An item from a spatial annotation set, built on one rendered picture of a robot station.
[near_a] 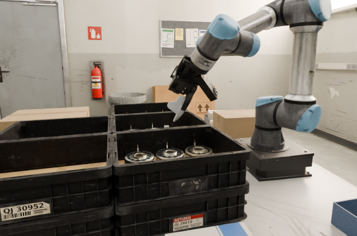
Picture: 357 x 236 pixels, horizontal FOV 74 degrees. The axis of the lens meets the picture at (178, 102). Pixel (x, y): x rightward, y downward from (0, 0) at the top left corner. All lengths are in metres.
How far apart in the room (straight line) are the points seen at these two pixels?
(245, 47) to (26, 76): 3.82
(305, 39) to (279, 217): 0.63
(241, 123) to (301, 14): 0.71
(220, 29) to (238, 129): 0.91
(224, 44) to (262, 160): 0.55
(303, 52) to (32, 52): 3.78
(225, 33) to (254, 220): 0.57
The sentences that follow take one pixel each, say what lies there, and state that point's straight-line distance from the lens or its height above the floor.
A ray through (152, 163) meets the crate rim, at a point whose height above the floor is 0.93.
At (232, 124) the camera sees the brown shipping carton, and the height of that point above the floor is 0.82.
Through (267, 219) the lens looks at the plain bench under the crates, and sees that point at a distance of 0.88.
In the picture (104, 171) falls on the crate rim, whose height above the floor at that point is 0.92.
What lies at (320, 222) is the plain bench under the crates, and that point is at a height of 0.70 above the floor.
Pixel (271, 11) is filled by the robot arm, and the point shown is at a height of 1.38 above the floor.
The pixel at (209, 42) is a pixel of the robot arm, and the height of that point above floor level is 1.24.
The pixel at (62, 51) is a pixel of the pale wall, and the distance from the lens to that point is 4.07.
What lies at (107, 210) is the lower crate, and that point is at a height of 0.82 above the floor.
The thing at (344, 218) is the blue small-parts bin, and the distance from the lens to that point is 0.89.
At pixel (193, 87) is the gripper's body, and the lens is 0.75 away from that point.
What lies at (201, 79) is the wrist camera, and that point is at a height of 1.13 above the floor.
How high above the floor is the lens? 1.19
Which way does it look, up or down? 10 degrees down
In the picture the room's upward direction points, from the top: straight up
